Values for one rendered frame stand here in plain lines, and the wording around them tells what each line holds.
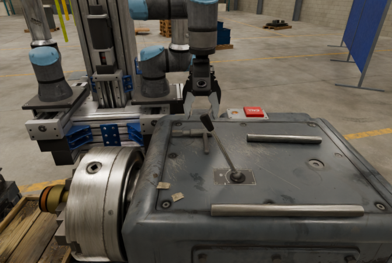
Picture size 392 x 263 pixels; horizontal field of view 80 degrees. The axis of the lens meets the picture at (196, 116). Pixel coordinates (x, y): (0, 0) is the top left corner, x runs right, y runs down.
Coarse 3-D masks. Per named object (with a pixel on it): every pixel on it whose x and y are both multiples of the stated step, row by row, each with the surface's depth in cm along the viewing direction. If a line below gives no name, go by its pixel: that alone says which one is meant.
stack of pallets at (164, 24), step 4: (160, 20) 946; (164, 20) 894; (168, 20) 929; (160, 24) 954; (164, 24) 929; (168, 24) 899; (160, 28) 961; (164, 28) 935; (168, 28) 908; (160, 32) 978; (164, 32) 941; (168, 32) 911; (168, 36) 919
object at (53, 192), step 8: (64, 184) 70; (48, 192) 67; (56, 192) 66; (64, 192) 68; (40, 200) 66; (48, 200) 66; (56, 200) 66; (64, 200) 67; (40, 208) 66; (48, 208) 66; (56, 208) 66
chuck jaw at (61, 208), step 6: (60, 204) 65; (60, 210) 63; (60, 216) 61; (60, 222) 61; (60, 228) 58; (60, 234) 57; (60, 240) 57; (72, 246) 56; (78, 246) 56; (78, 252) 57
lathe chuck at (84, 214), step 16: (96, 160) 61; (112, 160) 61; (80, 176) 57; (96, 176) 57; (80, 192) 55; (96, 192) 55; (80, 208) 54; (96, 208) 54; (80, 224) 54; (96, 224) 54; (80, 240) 54; (96, 240) 54; (80, 256) 57; (96, 256) 57
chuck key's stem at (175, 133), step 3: (192, 129) 67; (195, 129) 67; (198, 129) 67; (201, 129) 67; (204, 129) 67; (174, 132) 66; (177, 132) 66; (180, 132) 66; (183, 132) 67; (186, 132) 67; (189, 132) 67; (192, 132) 66; (195, 132) 66; (198, 132) 66; (201, 132) 66; (207, 132) 66; (210, 132) 66; (174, 135) 67; (177, 135) 67; (180, 135) 67; (192, 135) 67; (195, 135) 67; (198, 135) 67; (201, 135) 67; (207, 135) 67; (210, 135) 67
